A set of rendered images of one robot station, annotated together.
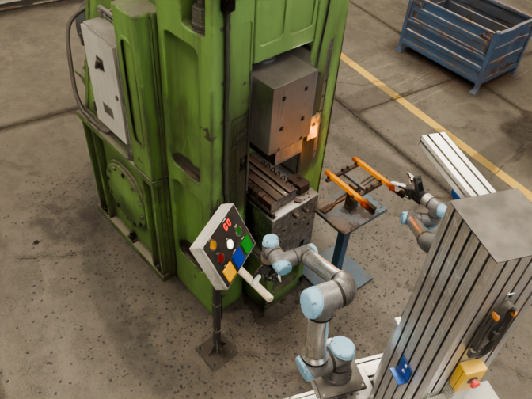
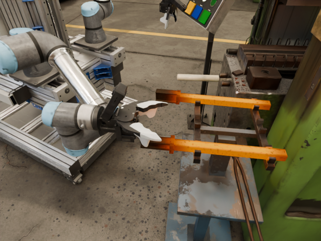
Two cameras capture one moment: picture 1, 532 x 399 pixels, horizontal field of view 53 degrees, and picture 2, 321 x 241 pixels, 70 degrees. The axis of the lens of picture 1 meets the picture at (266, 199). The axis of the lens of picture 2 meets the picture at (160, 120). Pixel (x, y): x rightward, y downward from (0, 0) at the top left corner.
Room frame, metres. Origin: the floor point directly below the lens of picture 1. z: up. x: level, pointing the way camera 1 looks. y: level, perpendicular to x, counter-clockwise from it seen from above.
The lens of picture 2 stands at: (2.77, -1.10, 1.48)
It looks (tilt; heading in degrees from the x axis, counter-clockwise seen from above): 42 degrees down; 139
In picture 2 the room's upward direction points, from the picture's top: straight up
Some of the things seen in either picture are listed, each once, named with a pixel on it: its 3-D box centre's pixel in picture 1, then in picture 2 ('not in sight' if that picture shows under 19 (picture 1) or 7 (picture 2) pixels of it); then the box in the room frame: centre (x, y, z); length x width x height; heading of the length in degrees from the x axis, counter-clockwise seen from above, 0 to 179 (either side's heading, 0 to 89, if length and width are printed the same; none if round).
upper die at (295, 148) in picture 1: (263, 133); not in sight; (2.40, 0.05, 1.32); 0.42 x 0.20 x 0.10; 45
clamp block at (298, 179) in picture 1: (298, 183); (263, 78); (2.41, -0.19, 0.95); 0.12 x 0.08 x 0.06; 45
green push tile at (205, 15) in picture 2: (245, 245); (205, 17); (1.84, 0.08, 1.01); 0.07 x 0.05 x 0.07; 160
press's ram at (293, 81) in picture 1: (271, 93); not in sight; (2.43, 0.02, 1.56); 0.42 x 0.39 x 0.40; 45
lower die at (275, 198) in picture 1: (260, 181); (285, 58); (2.40, 0.05, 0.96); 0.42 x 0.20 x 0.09; 45
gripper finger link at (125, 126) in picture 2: not in sight; (131, 125); (2.38, -0.86, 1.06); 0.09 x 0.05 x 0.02; 5
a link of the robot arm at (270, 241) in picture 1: (270, 246); not in sight; (1.64, -0.04, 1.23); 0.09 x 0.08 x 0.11; 28
